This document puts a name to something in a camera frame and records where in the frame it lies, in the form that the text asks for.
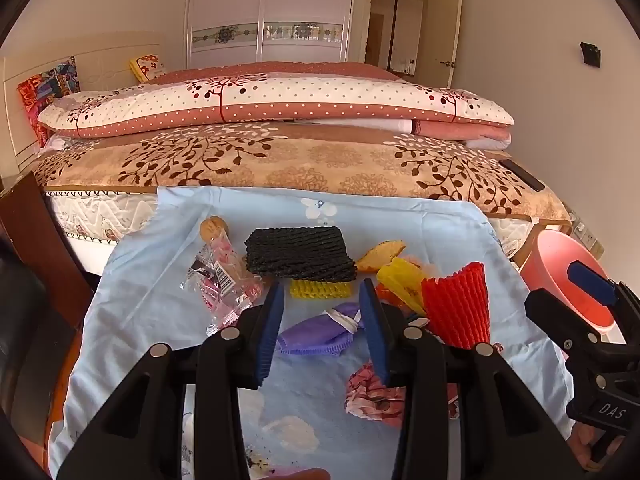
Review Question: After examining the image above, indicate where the white folded sheet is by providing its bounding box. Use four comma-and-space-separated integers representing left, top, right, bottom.
295, 117, 416, 134

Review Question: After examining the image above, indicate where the white wardrobe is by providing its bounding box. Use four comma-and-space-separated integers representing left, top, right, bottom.
184, 0, 358, 68

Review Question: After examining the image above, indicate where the light blue floral cloth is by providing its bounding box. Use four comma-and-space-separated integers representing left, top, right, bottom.
47, 185, 576, 480

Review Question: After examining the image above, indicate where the orange peel piece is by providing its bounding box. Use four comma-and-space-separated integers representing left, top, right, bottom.
356, 240, 407, 273

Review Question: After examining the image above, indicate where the red foam net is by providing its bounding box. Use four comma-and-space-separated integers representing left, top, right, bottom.
421, 261, 493, 351

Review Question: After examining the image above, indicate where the black phone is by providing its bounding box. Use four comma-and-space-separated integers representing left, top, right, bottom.
500, 158, 546, 192

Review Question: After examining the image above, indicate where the cream headboard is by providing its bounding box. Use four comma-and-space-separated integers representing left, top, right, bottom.
0, 30, 168, 176

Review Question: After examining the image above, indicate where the yellow floral pillow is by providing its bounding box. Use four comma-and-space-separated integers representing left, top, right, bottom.
129, 54, 168, 83

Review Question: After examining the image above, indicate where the brown leaf-print blanket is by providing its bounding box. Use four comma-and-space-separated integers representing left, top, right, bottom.
32, 122, 573, 223

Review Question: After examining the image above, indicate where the person's right hand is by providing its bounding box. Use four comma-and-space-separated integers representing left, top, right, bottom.
567, 422, 608, 468

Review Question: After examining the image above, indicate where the pink folded blanket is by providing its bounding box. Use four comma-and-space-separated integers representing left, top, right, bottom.
410, 120, 513, 150

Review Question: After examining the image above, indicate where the beige wall socket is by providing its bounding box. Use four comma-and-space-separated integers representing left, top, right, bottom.
572, 217, 603, 256

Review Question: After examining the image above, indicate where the black foam net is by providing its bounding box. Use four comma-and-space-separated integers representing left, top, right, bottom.
244, 226, 358, 283

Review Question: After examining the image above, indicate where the brown bread roll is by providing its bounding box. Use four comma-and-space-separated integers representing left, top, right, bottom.
200, 216, 231, 246

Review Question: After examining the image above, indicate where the clear plastic wrapper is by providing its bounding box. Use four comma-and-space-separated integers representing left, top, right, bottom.
180, 237, 266, 336

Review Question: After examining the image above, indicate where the folded polka dot quilt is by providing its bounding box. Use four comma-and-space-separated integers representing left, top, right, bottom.
37, 62, 516, 138

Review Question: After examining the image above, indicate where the yellow plastic bag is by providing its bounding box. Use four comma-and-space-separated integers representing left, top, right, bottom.
376, 256, 431, 316

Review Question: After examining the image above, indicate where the cream wooden door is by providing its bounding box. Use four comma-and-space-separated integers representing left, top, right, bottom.
425, 0, 463, 88

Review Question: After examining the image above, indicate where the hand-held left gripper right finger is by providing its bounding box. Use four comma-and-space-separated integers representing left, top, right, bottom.
357, 277, 586, 480

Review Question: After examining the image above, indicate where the pink patterned wrapper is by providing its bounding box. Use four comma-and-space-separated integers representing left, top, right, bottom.
345, 360, 461, 428

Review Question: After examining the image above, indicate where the pink plastic bucket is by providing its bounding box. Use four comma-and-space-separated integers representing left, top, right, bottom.
520, 230, 626, 346

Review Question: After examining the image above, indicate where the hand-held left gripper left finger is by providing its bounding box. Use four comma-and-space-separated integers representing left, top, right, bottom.
57, 280, 286, 480

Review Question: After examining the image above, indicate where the black padded furniture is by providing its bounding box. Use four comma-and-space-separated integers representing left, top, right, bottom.
0, 250, 76, 441

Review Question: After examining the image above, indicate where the colourful printed pillow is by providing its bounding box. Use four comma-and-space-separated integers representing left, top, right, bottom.
17, 56, 81, 148

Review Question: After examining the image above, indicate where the orange plastic bag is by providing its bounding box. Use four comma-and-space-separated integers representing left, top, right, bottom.
375, 282, 431, 328

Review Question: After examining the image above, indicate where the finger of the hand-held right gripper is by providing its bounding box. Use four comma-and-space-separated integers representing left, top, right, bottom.
524, 287, 608, 361
567, 260, 640, 331

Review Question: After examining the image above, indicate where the yellow foam net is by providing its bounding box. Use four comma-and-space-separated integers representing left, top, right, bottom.
290, 279, 353, 301

